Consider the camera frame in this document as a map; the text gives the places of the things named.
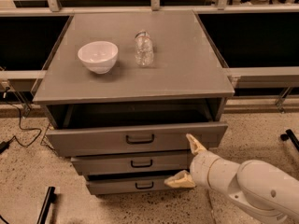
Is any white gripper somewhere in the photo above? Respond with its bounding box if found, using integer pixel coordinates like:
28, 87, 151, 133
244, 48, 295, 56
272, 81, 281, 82
164, 133, 241, 192

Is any grey top drawer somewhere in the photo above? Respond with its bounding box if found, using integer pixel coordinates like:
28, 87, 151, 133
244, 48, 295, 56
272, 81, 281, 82
47, 104, 227, 157

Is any grey drawer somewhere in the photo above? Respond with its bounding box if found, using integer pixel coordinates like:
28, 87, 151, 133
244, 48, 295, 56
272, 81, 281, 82
47, 104, 227, 157
86, 170, 178, 195
71, 150, 193, 175

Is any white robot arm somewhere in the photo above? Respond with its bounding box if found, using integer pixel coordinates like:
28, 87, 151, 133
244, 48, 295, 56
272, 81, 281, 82
164, 133, 299, 224

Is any grey middle drawer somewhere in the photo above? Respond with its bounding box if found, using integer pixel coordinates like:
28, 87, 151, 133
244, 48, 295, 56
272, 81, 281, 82
71, 150, 193, 175

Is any grey bottom drawer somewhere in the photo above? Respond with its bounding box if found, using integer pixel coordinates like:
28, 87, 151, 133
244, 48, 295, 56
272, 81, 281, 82
86, 170, 178, 195

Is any grey drawer cabinet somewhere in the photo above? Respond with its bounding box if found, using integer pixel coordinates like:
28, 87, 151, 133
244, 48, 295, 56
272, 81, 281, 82
32, 10, 235, 198

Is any black chair base leg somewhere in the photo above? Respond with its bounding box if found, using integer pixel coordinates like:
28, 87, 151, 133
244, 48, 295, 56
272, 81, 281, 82
280, 129, 299, 151

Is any clear plastic water bottle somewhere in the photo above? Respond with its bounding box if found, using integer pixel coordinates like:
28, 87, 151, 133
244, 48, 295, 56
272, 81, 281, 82
135, 30, 154, 67

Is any white ceramic bowl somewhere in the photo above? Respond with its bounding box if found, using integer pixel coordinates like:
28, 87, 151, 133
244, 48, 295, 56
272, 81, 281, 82
78, 41, 119, 74

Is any black bar on floor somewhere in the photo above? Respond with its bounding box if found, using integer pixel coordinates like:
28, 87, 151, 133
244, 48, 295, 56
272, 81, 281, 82
36, 187, 56, 224

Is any black bottom drawer handle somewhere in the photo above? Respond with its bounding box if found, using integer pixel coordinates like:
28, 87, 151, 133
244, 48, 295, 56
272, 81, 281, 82
135, 182, 154, 189

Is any black drawer handle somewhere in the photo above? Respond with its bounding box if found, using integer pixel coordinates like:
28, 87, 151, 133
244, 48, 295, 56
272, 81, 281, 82
135, 182, 154, 189
125, 134, 155, 145
130, 160, 153, 168

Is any black top drawer handle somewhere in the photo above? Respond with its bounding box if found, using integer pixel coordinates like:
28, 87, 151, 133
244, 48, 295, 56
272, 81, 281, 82
125, 134, 155, 145

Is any black middle drawer handle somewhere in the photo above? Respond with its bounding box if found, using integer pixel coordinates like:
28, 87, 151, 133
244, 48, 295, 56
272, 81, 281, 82
130, 160, 153, 168

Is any wire mesh basket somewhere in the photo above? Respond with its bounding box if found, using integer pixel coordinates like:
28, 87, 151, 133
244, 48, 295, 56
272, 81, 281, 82
40, 123, 54, 149

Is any metal railing frame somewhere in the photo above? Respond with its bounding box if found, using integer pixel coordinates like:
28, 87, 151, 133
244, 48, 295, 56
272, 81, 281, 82
0, 0, 299, 16

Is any black power cable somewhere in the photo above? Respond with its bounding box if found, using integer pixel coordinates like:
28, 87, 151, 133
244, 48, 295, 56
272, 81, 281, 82
0, 86, 43, 156

